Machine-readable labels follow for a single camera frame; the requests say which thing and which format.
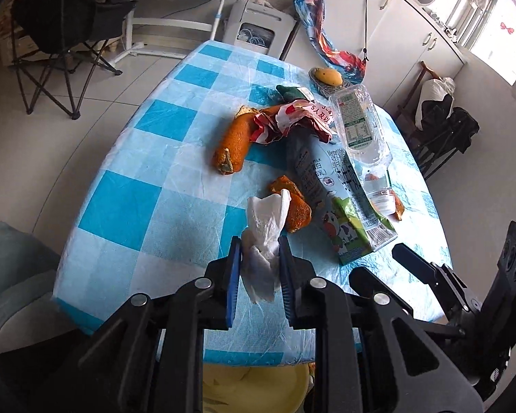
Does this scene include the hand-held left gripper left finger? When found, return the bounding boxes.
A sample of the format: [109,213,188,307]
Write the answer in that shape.
[39,236,244,413]

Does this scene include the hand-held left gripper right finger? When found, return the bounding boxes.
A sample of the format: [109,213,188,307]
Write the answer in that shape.
[279,236,486,413]

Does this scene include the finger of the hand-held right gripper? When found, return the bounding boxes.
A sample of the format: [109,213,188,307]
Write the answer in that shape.
[392,243,482,323]

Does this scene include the white tissue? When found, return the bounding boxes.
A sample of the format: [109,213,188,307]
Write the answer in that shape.
[240,188,292,304]

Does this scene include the small orange peel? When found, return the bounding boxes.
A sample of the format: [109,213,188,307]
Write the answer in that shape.
[270,176,313,234]

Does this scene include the yellow plastic basin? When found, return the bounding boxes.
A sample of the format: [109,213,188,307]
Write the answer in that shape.
[202,362,315,413]

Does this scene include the milk carton with cow print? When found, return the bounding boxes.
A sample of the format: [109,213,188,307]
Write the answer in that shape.
[286,137,399,266]

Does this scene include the clear plastic bottle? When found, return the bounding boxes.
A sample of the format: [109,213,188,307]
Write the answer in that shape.
[329,85,395,216]

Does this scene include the green packet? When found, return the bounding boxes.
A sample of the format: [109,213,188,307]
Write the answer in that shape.
[276,85,312,101]

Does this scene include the dark wooden chair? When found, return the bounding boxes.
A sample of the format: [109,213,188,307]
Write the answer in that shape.
[393,60,481,180]

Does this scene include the blue checkered tablecloth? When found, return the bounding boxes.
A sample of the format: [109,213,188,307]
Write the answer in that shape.
[54,41,452,366]

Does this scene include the large orange peel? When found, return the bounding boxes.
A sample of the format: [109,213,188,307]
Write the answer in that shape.
[212,105,262,176]

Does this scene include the black clothes on chair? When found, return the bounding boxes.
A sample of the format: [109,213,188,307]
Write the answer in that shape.
[413,95,481,158]

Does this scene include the red and white crumpled wrapper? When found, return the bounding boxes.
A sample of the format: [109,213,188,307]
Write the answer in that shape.
[250,99,341,144]

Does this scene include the woven fruit basket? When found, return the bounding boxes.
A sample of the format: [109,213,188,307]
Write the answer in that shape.
[308,68,358,96]

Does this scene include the yellow mango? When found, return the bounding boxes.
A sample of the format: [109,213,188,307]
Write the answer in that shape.
[311,67,343,87]

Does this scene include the pale blue plastic stool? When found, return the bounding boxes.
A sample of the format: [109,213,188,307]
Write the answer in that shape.
[0,216,64,357]

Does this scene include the white cabinet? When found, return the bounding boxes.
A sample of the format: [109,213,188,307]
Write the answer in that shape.
[317,0,469,109]

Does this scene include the colourful printed bag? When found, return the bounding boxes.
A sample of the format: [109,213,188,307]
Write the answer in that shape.
[293,0,367,85]

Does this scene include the white small appliance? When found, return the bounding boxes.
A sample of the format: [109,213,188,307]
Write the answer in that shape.
[222,0,294,58]

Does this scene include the black folding chair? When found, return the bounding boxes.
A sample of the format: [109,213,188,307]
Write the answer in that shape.
[11,0,138,120]

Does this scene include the black hanging cord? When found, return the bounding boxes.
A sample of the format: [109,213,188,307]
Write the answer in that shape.
[316,0,371,64]

